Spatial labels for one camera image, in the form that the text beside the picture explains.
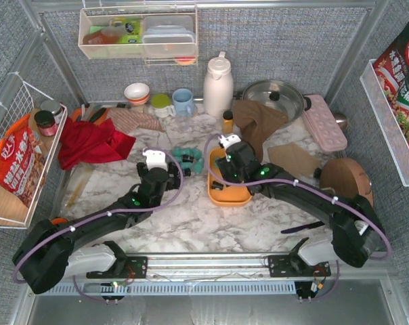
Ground red seasoning bag left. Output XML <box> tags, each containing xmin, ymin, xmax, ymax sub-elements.
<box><xmin>0</xmin><ymin>114</ymin><xmax>44</xmax><ymax>207</ymax></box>

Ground white orange striped bowl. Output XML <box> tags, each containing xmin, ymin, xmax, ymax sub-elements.
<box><xmin>124</xmin><ymin>83</ymin><xmax>150</xmax><ymax>106</ymax></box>

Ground orange cup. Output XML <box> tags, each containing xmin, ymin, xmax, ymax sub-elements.
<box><xmin>51</xmin><ymin>217</ymin><xmax>68</xmax><ymax>225</ymax></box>

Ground striped beige cloth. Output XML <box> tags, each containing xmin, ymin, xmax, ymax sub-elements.
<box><xmin>107</xmin><ymin>108</ymin><xmax>165</xmax><ymax>134</ymax></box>

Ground orange spice bottle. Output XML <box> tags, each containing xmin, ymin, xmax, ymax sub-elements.
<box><xmin>222</xmin><ymin>110</ymin><xmax>234</xmax><ymax>135</ymax></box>

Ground brown cork mat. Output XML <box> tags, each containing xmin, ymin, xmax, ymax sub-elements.
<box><xmin>267</xmin><ymin>142</ymin><xmax>321</xmax><ymax>177</ymax></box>

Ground green drink bottle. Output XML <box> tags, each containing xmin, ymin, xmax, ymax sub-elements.
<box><xmin>110</xmin><ymin>18</ymin><xmax>142</xmax><ymax>44</ymax></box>

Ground red seasoning bags right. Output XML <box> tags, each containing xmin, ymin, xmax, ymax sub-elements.
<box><xmin>372</xmin><ymin>21</ymin><xmax>409</xmax><ymax>145</ymax></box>

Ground black coffee capsule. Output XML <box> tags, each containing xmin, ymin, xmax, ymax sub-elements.
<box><xmin>211</xmin><ymin>181</ymin><xmax>224</xmax><ymax>190</ymax></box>

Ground white wire basket right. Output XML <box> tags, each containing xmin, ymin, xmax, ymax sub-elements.
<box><xmin>360</xmin><ymin>59</ymin><xmax>409</xmax><ymax>187</ymax></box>

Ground silver lidded jar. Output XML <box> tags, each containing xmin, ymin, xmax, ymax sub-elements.
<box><xmin>41</xmin><ymin>100</ymin><xmax>63</xmax><ymax>125</ymax></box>

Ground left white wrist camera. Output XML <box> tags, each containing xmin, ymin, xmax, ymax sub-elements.
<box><xmin>142</xmin><ymin>148</ymin><xmax>168</xmax><ymax>171</ymax></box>

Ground cream wall storage rack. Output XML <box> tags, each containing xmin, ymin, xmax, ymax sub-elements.
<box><xmin>78</xmin><ymin>5</ymin><xmax>198</xmax><ymax>66</ymax></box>

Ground teal capsule right edge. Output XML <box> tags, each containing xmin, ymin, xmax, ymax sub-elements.
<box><xmin>192</xmin><ymin>157</ymin><xmax>205</xmax><ymax>175</ymax></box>

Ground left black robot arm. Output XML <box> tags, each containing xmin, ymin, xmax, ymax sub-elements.
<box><xmin>12</xmin><ymin>162</ymin><xmax>184</xmax><ymax>295</ymax></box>

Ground orange plastic storage basket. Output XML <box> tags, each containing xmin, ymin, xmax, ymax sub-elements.
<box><xmin>207</xmin><ymin>148</ymin><xmax>252</xmax><ymax>207</ymax></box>

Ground round wooden board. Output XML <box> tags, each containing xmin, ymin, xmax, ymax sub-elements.
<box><xmin>319</xmin><ymin>158</ymin><xmax>374</xmax><ymax>207</ymax></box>

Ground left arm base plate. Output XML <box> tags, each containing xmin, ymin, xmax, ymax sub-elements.
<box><xmin>117</xmin><ymin>256</ymin><xmax>148</xmax><ymax>281</ymax></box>

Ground green lidded white cup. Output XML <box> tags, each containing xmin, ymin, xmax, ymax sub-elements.
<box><xmin>151</xmin><ymin>93</ymin><xmax>176</xmax><ymax>118</ymax></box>

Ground steel pot with lid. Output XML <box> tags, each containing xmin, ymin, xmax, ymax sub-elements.
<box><xmin>242</xmin><ymin>80</ymin><xmax>312</xmax><ymax>127</ymax></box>

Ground purple spatula handle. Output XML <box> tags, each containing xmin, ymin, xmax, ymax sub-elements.
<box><xmin>281</xmin><ymin>221</ymin><xmax>324</xmax><ymax>234</ymax></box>

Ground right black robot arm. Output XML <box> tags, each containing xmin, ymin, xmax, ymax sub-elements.
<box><xmin>217</xmin><ymin>135</ymin><xmax>387</xmax><ymax>268</ymax></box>

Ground white thermos jug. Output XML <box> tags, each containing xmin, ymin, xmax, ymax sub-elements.
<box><xmin>203</xmin><ymin>51</ymin><xmax>234</xmax><ymax>118</ymax></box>

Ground clear plastic food containers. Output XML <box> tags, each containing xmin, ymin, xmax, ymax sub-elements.
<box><xmin>142</xmin><ymin>15</ymin><xmax>196</xmax><ymax>58</ymax></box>

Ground blue mug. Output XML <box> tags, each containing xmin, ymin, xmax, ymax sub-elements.
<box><xmin>172</xmin><ymin>88</ymin><xmax>196</xmax><ymax>116</ymax></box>

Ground pink egg tray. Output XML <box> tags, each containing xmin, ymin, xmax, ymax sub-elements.
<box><xmin>301</xmin><ymin>95</ymin><xmax>347</xmax><ymax>152</ymax></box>

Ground brown towel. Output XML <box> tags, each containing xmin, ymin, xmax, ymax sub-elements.
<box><xmin>232</xmin><ymin>100</ymin><xmax>288</xmax><ymax>161</ymax></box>

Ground dark lidded jar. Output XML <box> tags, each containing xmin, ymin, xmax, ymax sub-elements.
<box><xmin>34</xmin><ymin>110</ymin><xmax>58</xmax><ymax>137</ymax></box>

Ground white wire basket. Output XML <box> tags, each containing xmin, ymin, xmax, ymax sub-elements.
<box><xmin>0</xmin><ymin>72</ymin><xmax>68</xmax><ymax>229</ymax></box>
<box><xmin>360</xmin><ymin>59</ymin><xmax>409</xmax><ymax>187</ymax></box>

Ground white wire basket left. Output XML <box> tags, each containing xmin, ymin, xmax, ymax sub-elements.
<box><xmin>0</xmin><ymin>72</ymin><xmax>68</xmax><ymax>229</ymax></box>

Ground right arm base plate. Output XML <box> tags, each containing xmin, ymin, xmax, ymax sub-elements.
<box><xmin>265</xmin><ymin>255</ymin><xmax>331</xmax><ymax>278</ymax></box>

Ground red cloth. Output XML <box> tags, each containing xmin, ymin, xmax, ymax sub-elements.
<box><xmin>58</xmin><ymin>118</ymin><xmax>136</xmax><ymax>171</ymax></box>

